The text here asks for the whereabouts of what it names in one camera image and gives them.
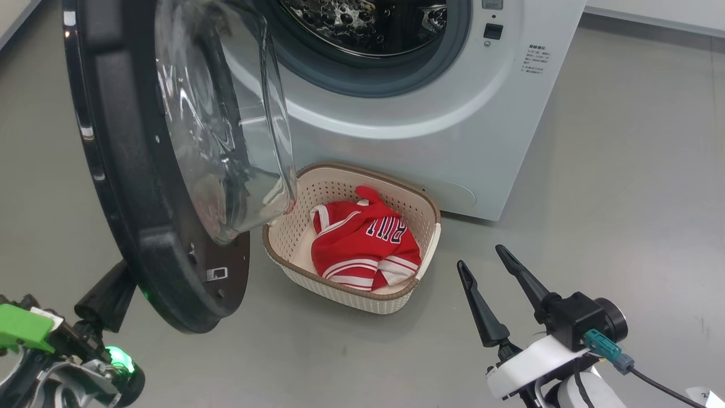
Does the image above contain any white paper tag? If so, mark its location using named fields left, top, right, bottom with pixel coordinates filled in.
left=685, top=386, right=725, bottom=408

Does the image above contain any grey rubber door gasket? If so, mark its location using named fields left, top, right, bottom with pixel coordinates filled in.
left=252, top=0, right=473, bottom=99

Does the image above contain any cream perforated laundry basket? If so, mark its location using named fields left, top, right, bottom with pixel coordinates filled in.
left=262, top=162, right=442, bottom=316

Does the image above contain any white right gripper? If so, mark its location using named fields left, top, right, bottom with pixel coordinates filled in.
left=457, top=244, right=601, bottom=401

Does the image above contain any teal cable connector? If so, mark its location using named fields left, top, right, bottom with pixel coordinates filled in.
left=583, top=328, right=636, bottom=375

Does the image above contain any small printed text label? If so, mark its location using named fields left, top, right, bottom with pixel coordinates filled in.
left=523, top=44, right=548, bottom=75

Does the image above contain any white partition panel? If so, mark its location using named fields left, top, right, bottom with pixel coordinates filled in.
left=585, top=0, right=725, bottom=38

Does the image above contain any red lettered jersey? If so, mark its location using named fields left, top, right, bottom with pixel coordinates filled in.
left=310, top=185, right=423, bottom=268

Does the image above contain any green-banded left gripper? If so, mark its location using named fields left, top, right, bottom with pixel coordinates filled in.
left=0, top=259, right=138, bottom=366

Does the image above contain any white round filter flap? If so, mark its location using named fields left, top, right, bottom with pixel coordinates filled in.
left=420, top=180, right=477, bottom=210

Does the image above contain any thin black cable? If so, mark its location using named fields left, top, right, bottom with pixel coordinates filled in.
left=628, top=365, right=710, bottom=408

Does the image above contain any round dark washing machine door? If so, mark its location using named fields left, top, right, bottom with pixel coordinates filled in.
left=61, top=0, right=298, bottom=335

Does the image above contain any perforated steel drum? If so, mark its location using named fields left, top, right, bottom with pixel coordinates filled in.
left=276, top=0, right=449, bottom=58

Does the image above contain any white front-load washing machine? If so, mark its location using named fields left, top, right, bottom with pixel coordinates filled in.
left=224, top=0, right=587, bottom=222

